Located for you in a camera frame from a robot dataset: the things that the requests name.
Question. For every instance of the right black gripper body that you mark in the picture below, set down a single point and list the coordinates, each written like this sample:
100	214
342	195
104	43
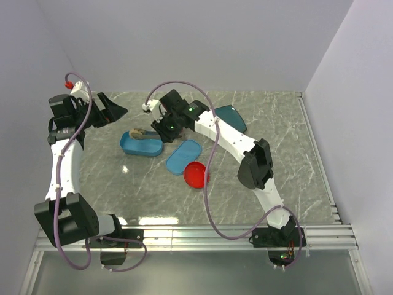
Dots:
171	125

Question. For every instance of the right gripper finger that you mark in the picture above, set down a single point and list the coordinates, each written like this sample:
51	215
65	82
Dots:
163	132
182	133

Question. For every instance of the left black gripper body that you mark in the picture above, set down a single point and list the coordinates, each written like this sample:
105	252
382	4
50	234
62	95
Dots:
95	117

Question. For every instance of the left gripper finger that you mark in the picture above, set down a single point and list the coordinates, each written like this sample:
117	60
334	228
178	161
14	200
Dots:
105	100
114	113

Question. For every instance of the metal food tongs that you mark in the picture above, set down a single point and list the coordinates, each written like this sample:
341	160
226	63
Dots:
151	135

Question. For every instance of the white steamed bun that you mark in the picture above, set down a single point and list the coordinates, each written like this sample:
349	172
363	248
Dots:
137	133

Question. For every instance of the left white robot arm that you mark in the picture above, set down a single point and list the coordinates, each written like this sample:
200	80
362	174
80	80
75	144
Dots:
65	212

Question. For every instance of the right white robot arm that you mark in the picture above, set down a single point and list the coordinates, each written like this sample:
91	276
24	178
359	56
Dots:
254	157

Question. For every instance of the blue lunch box lid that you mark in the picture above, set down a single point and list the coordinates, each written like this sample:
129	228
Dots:
187	152

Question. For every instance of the blue lunch box base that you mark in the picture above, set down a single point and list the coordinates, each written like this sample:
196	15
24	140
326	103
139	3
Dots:
145	147

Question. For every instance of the red round cup lid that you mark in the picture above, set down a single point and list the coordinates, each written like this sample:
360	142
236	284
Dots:
194	174

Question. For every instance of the dark teal square plate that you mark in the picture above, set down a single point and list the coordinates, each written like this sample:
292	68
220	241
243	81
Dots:
232	117

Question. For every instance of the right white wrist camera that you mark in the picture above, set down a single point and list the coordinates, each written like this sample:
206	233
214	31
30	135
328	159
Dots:
153	107

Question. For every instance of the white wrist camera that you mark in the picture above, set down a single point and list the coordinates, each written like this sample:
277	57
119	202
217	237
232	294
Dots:
153	107
78	90

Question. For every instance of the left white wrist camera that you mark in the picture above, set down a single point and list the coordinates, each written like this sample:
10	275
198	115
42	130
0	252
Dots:
78	90

